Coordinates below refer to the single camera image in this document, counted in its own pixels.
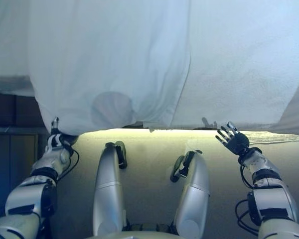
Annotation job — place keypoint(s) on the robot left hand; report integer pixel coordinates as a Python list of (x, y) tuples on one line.
[(56, 143)]

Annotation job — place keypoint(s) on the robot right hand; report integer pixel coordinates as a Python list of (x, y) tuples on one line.
[(238, 142)]

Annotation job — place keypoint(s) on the white duvet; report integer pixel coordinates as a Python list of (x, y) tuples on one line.
[(102, 62)]

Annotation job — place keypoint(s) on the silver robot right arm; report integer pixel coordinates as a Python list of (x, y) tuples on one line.
[(271, 196)]

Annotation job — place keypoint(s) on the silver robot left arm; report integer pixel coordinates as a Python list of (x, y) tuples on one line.
[(27, 199)]

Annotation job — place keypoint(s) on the white bed sheet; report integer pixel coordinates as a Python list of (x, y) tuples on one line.
[(239, 62)]

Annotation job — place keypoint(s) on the grey striped rug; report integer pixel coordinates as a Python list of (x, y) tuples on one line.
[(276, 138)]

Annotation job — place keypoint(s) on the dark robot left foot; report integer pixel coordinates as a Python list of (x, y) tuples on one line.
[(121, 152)]

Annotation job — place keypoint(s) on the dark robot foot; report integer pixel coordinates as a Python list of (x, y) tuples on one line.
[(121, 152), (175, 169)]

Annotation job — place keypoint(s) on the dark robot right foot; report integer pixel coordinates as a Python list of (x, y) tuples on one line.
[(175, 169)]

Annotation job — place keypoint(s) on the silver robot right leg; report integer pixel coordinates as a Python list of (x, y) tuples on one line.
[(194, 194)]

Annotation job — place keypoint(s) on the silver robot leg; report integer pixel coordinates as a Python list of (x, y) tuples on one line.
[(194, 194), (107, 194)]

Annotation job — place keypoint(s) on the silver robot left leg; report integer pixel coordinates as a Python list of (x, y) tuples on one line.
[(107, 194)]

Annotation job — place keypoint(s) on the dark brown bed frame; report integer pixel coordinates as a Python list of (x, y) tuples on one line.
[(15, 112)]

